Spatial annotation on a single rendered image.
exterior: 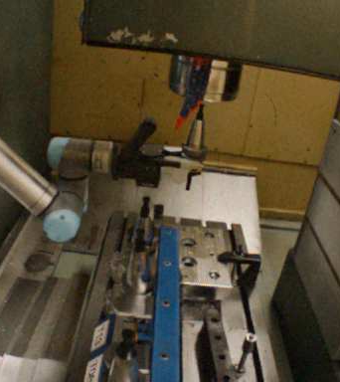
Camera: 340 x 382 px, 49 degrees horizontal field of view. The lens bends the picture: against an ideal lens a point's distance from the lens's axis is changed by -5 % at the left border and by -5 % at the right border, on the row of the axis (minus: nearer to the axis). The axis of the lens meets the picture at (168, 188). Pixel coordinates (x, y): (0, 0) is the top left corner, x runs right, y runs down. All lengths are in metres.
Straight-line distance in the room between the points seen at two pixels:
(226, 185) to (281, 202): 0.37
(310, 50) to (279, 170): 1.59
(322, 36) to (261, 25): 0.09
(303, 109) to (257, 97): 0.24
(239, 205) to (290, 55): 1.46
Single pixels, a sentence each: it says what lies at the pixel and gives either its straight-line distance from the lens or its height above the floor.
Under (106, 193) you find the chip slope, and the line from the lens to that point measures 1.92.
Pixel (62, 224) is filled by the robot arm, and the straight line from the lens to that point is 0.84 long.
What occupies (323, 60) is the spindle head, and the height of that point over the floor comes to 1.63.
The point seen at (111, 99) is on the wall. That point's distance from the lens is 1.96.
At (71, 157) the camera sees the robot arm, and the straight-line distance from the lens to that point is 0.93.
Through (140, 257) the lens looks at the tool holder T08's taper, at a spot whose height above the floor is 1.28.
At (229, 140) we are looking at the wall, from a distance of 2.01.
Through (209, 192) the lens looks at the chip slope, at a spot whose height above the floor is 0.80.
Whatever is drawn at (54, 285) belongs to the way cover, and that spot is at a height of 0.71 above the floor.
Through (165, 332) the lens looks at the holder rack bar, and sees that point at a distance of 0.62.
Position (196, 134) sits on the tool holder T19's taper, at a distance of 0.90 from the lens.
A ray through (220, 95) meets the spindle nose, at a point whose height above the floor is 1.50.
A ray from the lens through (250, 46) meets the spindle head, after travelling 0.56.
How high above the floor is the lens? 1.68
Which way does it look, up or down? 27 degrees down
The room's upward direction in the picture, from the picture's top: 8 degrees clockwise
